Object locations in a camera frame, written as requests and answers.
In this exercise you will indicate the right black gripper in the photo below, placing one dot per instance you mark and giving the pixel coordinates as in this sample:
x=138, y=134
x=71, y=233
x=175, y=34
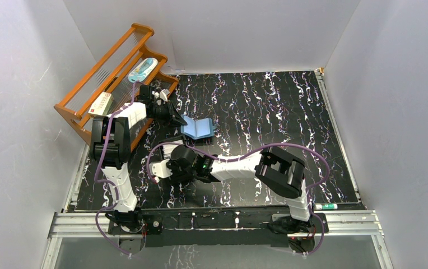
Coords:
x=170, y=165

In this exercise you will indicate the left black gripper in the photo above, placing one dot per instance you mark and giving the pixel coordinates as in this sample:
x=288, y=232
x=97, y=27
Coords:
x=165, y=111

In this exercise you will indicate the blue card holder wallet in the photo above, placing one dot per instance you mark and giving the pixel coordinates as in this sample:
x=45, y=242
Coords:
x=197, y=129

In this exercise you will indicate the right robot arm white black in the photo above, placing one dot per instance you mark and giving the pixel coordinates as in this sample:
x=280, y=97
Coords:
x=281, y=171

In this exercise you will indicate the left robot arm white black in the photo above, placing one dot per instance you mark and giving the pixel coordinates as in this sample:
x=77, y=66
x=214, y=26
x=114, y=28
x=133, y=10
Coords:
x=111, y=148

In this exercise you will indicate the black plastic card box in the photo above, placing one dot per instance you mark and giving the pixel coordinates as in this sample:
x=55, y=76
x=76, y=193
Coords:
x=177, y=140

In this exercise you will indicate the white card stack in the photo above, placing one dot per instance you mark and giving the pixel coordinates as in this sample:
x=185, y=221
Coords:
x=167, y=149

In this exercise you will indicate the orange wooden shelf rack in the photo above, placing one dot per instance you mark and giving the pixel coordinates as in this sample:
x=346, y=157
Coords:
x=110, y=74

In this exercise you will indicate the light blue oval case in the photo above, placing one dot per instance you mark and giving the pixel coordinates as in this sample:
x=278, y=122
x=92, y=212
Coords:
x=142, y=71

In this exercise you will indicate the white red small box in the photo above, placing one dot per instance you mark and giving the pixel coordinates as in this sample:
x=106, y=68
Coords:
x=101, y=105

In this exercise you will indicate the green white marker pen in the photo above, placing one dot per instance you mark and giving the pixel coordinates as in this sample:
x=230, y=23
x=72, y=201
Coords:
x=326, y=206

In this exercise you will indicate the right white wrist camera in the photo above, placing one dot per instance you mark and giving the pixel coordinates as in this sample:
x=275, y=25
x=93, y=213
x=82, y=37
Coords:
x=159, y=170

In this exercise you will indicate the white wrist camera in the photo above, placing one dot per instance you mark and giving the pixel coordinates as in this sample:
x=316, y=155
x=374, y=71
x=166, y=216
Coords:
x=159, y=170
x=162, y=96

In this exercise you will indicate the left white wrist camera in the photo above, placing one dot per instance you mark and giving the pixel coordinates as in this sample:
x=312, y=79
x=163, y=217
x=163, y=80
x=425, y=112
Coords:
x=162, y=96

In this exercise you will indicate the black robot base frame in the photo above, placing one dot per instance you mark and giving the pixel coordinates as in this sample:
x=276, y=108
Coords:
x=225, y=226

